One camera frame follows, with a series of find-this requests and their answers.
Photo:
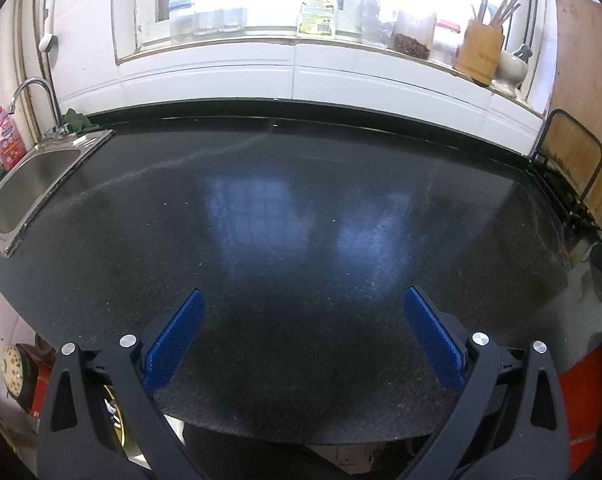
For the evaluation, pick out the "chrome faucet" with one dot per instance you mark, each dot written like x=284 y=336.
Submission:
x=33 y=80

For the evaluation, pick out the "bunch of wooden chopsticks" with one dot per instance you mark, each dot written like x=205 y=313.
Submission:
x=503 y=7

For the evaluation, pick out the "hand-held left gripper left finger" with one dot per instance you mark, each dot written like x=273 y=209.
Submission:
x=176 y=340

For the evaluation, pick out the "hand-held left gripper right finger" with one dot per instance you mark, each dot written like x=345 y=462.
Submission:
x=433 y=340

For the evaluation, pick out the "floral lidded ceramic pot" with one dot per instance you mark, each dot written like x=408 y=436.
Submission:
x=13 y=370

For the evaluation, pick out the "red cabinet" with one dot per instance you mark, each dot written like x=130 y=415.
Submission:
x=581 y=400

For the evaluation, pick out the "wooden cutting board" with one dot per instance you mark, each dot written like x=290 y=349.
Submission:
x=591 y=60

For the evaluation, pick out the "jar with pink lid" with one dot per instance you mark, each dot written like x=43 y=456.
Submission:
x=446 y=42

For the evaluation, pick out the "black metal rack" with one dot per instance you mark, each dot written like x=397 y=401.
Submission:
x=572 y=215

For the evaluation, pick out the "white ceramic mortar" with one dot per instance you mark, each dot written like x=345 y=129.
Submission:
x=512 y=72

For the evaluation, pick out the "white window frame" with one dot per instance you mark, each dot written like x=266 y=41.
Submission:
x=146 y=15

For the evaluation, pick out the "pink detergent bottle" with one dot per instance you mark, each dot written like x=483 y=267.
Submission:
x=6 y=135

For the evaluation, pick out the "jar with brown contents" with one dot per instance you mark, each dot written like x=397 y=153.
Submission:
x=413 y=35

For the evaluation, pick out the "clear drinking glass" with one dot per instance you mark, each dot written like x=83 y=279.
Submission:
x=207 y=20
x=232 y=17

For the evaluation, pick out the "stainless steel sink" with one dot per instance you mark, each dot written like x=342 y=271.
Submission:
x=28 y=185

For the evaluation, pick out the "bamboo utensil holder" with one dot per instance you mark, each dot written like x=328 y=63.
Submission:
x=478 y=52

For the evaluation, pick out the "white wall brush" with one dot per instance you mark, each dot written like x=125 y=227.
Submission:
x=48 y=37

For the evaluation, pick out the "black yellow-rimmed trash bin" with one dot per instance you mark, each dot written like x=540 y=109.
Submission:
x=115 y=422

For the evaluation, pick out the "green pump soap bottle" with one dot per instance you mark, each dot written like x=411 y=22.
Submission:
x=317 y=15

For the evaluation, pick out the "empty clear glass jar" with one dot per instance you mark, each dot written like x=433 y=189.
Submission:
x=378 y=17

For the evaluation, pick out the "clear plastic bottle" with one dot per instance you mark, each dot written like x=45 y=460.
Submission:
x=182 y=12

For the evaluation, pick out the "dark green cloth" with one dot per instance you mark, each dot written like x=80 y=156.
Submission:
x=78 y=121

